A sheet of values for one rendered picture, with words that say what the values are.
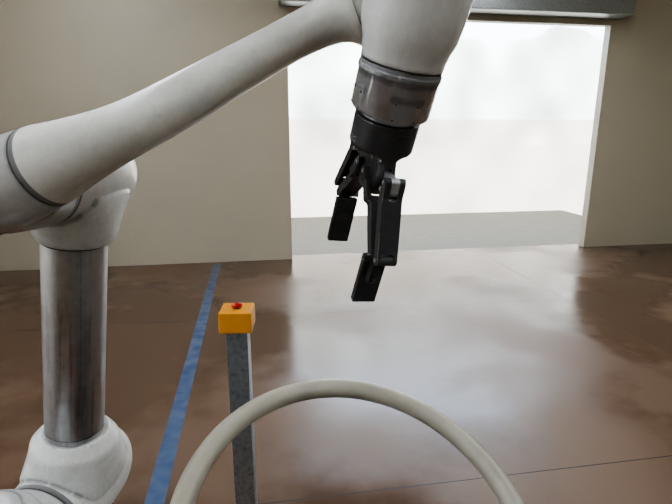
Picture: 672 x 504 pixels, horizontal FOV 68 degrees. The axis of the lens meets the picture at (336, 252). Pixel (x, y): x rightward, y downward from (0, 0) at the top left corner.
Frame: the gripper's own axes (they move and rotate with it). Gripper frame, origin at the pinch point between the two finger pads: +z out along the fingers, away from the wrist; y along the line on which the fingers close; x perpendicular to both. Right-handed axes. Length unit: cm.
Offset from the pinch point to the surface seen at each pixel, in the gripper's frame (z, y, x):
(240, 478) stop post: 152, -61, 3
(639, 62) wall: 40, -546, 584
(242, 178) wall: 257, -535, 53
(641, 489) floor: 163, -38, 199
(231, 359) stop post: 104, -80, -3
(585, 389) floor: 191, -121, 245
